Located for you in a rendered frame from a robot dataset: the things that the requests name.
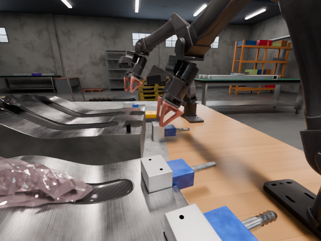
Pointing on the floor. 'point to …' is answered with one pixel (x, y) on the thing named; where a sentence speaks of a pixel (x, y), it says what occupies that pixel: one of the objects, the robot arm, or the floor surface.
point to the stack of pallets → (155, 93)
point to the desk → (60, 84)
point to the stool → (124, 98)
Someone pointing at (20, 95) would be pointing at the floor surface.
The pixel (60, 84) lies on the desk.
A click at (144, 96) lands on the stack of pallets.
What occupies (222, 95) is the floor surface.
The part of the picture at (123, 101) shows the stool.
